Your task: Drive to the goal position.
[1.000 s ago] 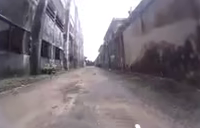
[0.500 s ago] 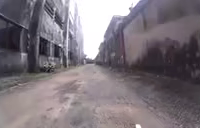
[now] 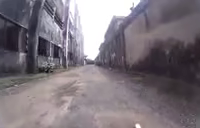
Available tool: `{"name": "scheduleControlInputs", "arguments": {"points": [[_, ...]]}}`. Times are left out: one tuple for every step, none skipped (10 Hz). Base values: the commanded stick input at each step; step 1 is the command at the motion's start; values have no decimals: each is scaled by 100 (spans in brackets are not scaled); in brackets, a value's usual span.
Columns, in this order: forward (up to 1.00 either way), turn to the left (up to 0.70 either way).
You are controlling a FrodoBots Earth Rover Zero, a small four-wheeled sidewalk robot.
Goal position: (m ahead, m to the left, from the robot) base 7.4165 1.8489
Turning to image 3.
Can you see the grass verge strip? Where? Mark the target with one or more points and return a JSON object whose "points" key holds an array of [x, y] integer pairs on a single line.
{"points": [[18, 79]]}

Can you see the stained grey boundary wall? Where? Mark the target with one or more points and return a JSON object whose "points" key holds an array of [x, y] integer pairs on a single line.
{"points": [[164, 43]]}

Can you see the low grey building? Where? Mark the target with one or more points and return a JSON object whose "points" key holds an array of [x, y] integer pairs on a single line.
{"points": [[4, 46]]}

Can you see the pale building beyond wall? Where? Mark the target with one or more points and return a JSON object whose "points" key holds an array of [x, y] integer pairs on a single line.
{"points": [[110, 45]]}

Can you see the tall grey concrete building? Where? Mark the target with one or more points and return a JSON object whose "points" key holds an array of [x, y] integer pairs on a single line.
{"points": [[53, 33]]}

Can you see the thick tree trunk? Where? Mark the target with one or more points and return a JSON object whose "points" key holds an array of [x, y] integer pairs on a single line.
{"points": [[34, 40]]}

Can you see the worn grey dirt road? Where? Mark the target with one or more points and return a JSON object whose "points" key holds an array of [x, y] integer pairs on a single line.
{"points": [[94, 96]]}

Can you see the robot's own part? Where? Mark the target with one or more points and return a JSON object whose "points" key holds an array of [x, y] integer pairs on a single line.
{"points": [[138, 126]]}

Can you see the slim grey pole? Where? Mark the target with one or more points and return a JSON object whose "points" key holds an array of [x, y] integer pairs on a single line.
{"points": [[66, 36]]}

